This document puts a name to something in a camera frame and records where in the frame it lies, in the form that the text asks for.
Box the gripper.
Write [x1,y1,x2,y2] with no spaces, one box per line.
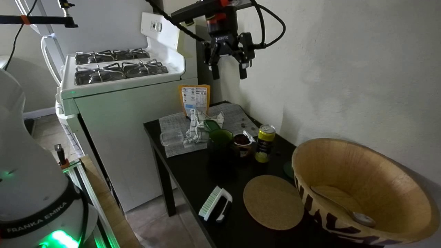
[203,10,256,81]

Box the black mug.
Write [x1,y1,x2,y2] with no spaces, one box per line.
[207,128,236,166]

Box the wooden bowl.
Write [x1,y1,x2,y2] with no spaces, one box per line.
[291,138,441,246]

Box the silver spoon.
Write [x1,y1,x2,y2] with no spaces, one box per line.
[310,186,377,228]

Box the orange food packet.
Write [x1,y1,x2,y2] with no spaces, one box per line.
[178,84,211,120]

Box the grey placemat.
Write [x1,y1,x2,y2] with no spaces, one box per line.
[159,102,260,158]

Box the green plastic scoop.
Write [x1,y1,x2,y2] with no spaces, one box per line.
[203,119,222,132]

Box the white checked cloth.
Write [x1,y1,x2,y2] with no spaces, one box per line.
[183,108,225,145]

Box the small cup with foil lid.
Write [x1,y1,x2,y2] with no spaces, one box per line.
[233,130,256,158]

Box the stove burner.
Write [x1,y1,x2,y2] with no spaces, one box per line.
[75,50,115,65]
[74,63,127,86]
[122,59,169,78]
[113,48,151,61]

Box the yellow drink can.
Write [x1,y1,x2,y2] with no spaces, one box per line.
[255,124,276,163]

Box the clear plastic container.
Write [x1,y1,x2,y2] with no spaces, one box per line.
[160,130,185,147]

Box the green round lid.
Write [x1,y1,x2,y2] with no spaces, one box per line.
[283,161,296,179]

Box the white gas stove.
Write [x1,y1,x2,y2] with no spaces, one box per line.
[41,12,199,213]

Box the white scrubbing brush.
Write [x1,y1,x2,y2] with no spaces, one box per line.
[198,186,233,223]

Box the round cork mat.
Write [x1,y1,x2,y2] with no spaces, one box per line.
[243,175,305,231]

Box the checked hanging dish towel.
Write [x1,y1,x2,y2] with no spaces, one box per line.
[55,102,85,159]

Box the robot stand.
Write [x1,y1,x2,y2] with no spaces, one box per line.
[64,155,142,248]

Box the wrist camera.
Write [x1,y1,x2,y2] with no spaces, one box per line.
[171,0,242,27]

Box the white oven door handle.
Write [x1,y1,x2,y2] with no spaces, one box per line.
[41,33,66,86]

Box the black clamp handle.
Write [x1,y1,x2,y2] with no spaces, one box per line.
[54,144,70,169]

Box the black cable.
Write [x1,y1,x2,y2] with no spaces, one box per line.
[3,0,39,71]

